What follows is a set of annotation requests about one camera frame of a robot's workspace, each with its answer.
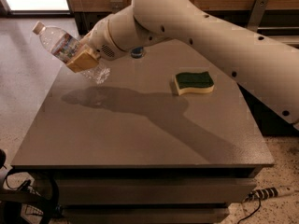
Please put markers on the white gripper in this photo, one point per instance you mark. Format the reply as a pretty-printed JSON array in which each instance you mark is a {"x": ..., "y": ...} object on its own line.
[{"x": 99, "y": 41}]

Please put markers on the clear plastic water bottle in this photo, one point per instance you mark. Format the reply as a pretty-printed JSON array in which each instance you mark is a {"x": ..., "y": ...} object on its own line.
[{"x": 64, "y": 47}]

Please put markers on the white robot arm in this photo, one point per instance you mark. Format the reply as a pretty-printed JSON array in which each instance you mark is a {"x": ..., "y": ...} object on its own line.
[{"x": 266, "y": 68}]

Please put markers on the blue silver energy drink can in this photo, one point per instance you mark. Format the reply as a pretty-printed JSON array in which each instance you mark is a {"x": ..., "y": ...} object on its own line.
[{"x": 137, "y": 53}]

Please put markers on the green yellow sponge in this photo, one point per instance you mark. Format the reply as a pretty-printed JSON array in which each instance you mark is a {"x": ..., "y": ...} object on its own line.
[{"x": 187, "y": 82}]

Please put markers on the grey table with drawers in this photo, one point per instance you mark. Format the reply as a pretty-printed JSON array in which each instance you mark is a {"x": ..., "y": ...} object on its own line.
[{"x": 131, "y": 151}]

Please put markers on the white power strip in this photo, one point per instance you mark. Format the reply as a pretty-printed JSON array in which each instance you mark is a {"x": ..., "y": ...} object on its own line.
[{"x": 269, "y": 193}]

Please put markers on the left metal bracket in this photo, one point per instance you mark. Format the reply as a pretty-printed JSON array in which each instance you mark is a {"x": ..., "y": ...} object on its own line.
[{"x": 116, "y": 5}]

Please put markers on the metal bracket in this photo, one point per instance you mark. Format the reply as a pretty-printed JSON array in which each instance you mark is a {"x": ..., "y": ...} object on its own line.
[
  {"x": 256, "y": 14},
  {"x": 116, "y": 5}
]

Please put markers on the right metal bracket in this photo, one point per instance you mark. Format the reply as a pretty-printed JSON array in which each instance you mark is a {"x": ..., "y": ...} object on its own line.
[{"x": 256, "y": 14}]

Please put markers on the wooden counter with rail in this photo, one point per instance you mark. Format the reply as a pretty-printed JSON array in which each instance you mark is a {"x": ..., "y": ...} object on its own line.
[{"x": 280, "y": 20}]

